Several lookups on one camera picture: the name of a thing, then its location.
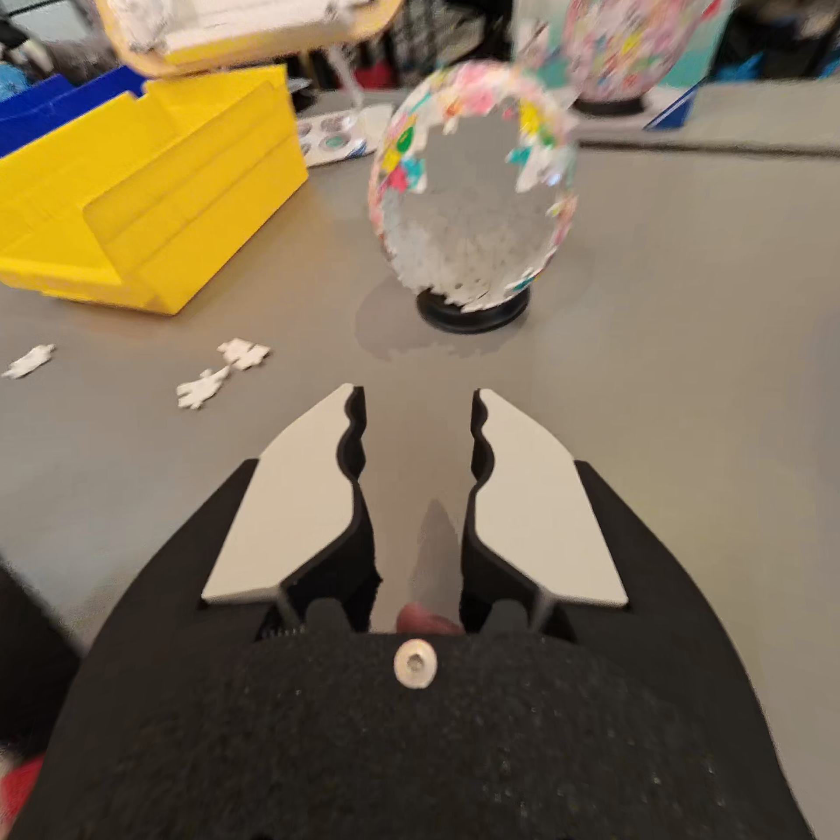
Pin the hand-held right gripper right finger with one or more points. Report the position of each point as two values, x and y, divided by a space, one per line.
545 525

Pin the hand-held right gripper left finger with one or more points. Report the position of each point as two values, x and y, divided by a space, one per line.
289 525

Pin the colourful puzzle ball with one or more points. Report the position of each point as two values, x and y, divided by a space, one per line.
466 236

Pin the black ball stand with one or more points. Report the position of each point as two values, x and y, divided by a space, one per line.
473 313

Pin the blue plastic bin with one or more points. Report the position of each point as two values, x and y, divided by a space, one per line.
59 112

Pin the yellow plastic bin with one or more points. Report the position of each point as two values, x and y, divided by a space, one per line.
158 197

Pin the sheet with round pictures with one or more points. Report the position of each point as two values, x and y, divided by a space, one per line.
335 135

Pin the puzzle box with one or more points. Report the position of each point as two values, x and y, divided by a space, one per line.
630 53

